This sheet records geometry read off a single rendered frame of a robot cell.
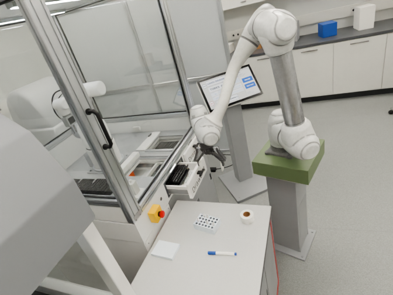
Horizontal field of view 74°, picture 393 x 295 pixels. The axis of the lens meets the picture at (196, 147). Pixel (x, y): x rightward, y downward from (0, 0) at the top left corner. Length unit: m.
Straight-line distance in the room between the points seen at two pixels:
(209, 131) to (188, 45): 1.95
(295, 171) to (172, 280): 0.88
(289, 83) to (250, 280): 0.88
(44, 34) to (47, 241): 0.67
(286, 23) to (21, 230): 1.09
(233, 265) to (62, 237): 0.79
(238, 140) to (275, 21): 1.59
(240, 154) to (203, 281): 1.64
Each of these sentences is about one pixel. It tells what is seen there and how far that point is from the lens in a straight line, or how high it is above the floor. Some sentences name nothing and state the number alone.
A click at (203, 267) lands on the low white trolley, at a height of 0.76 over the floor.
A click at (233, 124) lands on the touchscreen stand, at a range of 2.50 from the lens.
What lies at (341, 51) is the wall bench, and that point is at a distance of 4.32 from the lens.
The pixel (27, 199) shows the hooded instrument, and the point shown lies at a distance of 0.67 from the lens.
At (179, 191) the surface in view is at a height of 0.86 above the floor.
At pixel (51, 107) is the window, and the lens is 1.21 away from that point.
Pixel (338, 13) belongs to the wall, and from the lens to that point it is 4.89.
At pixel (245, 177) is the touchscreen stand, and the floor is 0.07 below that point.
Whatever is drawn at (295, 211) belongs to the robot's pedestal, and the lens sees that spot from 1.94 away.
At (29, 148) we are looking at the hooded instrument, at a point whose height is 1.61.
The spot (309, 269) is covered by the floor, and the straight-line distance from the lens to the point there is 2.19.
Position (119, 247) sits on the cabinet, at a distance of 1.63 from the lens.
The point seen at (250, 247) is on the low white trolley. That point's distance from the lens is 1.34.
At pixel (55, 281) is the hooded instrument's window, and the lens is 0.77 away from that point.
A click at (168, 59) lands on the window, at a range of 1.78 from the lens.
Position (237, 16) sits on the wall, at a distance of 4.92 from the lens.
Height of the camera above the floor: 1.81
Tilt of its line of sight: 29 degrees down
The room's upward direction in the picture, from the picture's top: 15 degrees counter-clockwise
